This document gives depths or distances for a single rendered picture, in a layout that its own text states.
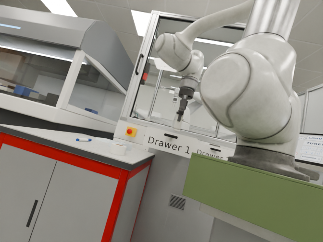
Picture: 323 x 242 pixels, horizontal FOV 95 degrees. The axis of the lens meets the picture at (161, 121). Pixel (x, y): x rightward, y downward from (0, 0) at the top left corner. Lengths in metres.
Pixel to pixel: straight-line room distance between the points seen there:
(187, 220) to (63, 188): 0.86
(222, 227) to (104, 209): 0.41
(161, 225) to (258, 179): 1.01
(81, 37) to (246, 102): 1.24
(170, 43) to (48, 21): 1.17
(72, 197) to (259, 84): 0.70
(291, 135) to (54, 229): 0.85
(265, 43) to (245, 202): 0.32
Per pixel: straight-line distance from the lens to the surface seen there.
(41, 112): 1.32
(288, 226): 0.40
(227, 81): 0.31
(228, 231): 0.50
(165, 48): 0.68
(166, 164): 1.17
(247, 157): 0.51
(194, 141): 0.83
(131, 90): 1.30
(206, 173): 0.37
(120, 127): 1.25
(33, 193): 0.83
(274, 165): 0.50
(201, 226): 1.30
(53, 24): 1.59
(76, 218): 0.74
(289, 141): 0.53
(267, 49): 0.38
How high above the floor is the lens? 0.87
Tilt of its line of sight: 7 degrees up
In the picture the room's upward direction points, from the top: 15 degrees clockwise
